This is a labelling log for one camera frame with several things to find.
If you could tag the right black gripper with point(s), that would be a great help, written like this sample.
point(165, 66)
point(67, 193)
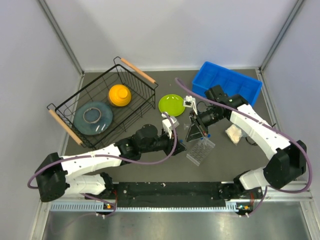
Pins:
point(194, 132)

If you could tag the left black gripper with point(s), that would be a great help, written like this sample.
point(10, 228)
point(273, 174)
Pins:
point(170, 144)

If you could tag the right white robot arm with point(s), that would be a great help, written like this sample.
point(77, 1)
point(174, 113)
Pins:
point(286, 160)

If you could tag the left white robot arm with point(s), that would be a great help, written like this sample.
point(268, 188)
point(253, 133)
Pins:
point(59, 176)

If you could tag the glass thistle funnel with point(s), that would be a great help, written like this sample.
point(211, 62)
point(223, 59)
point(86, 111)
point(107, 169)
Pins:
point(187, 126)

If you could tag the clear test tube rack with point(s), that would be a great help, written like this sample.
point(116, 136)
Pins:
point(200, 150)

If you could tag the green plastic plate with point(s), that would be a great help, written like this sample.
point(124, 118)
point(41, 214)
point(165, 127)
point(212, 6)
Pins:
point(172, 104)

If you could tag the beige sponge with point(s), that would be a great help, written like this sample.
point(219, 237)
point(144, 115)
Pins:
point(234, 133)

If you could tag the blue plastic bin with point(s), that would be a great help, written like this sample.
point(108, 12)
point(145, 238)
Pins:
point(231, 82)

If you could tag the orange ribbed bowl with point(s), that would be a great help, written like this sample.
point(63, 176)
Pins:
point(119, 95)

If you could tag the blue ceramic plate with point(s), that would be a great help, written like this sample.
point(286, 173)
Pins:
point(93, 118)

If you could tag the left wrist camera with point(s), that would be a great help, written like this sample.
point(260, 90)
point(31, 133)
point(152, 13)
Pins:
point(167, 126)

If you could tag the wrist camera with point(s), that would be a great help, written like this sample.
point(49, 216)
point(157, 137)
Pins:
point(189, 101)
point(167, 126)

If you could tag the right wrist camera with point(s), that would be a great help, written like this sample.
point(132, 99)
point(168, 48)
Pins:
point(189, 101)

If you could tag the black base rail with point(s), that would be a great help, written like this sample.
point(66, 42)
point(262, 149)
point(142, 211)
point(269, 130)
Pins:
point(161, 197)

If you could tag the black wire basket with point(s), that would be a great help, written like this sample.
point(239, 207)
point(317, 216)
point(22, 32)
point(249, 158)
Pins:
point(143, 90)

